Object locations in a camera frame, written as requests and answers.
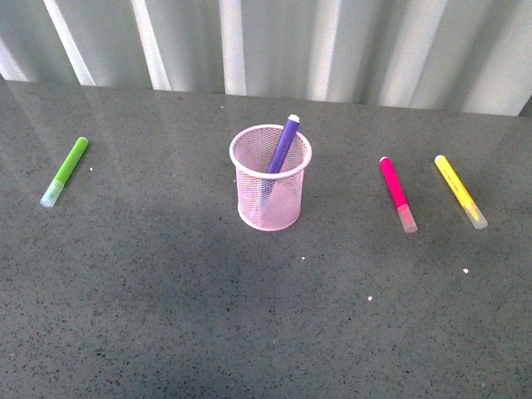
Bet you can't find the purple highlighter pen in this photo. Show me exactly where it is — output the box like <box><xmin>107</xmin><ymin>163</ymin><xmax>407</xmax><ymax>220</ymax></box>
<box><xmin>261</xmin><ymin>114</ymin><xmax>302</xmax><ymax>200</ymax></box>

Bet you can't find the pink highlighter pen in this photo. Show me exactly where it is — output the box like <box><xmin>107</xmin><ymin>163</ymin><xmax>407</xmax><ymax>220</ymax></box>
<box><xmin>379</xmin><ymin>156</ymin><xmax>417</xmax><ymax>233</ymax></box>

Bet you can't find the pink mesh cup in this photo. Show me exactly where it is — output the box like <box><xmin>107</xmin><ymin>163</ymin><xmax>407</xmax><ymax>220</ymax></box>
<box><xmin>229</xmin><ymin>124</ymin><xmax>313</xmax><ymax>231</ymax></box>

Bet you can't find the yellow highlighter pen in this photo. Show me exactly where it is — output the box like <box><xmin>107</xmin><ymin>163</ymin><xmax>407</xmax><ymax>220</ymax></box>
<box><xmin>434</xmin><ymin>155</ymin><xmax>488</xmax><ymax>229</ymax></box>

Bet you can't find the green highlighter pen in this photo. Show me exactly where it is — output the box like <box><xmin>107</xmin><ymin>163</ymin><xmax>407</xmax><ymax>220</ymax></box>
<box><xmin>40</xmin><ymin>136</ymin><xmax>89</xmax><ymax>208</ymax></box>

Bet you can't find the white pleated curtain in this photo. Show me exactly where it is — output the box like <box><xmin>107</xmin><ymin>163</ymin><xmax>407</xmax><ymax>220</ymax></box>
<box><xmin>1</xmin><ymin>1</ymin><xmax>531</xmax><ymax>116</ymax></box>

